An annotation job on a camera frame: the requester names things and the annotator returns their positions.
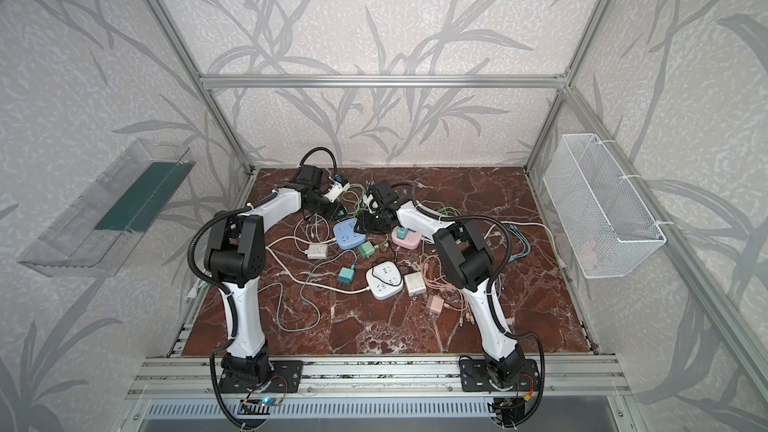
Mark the pink charger plug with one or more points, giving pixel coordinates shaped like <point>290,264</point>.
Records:
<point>435,304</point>

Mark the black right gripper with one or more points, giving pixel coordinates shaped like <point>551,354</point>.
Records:
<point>372,219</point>

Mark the white wire mesh basket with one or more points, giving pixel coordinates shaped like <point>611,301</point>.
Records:
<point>609,227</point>

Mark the clear plastic wall shelf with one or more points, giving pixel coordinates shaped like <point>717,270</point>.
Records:
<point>96,234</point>

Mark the cream white charger plug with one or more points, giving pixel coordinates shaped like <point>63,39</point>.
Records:
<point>317,251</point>

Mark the blue power strip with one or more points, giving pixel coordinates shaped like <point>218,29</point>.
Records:
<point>346,236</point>

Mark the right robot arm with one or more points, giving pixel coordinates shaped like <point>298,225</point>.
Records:
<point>467,263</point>

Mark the teal charger plug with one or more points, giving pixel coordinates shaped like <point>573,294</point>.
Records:
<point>346,276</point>

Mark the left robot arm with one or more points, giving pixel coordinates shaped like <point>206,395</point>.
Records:
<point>229,253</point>

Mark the white power strip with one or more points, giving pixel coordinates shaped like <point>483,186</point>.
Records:
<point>384,280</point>

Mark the pink power strip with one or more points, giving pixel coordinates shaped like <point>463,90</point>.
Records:
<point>411,242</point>

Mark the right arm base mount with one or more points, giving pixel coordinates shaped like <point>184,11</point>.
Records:
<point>478,375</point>

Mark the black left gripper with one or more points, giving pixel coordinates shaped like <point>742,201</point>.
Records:
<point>327,207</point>

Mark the light green charger plug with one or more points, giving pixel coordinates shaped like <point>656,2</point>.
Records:
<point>366,250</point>

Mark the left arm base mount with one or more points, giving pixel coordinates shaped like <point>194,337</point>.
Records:
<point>281,377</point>

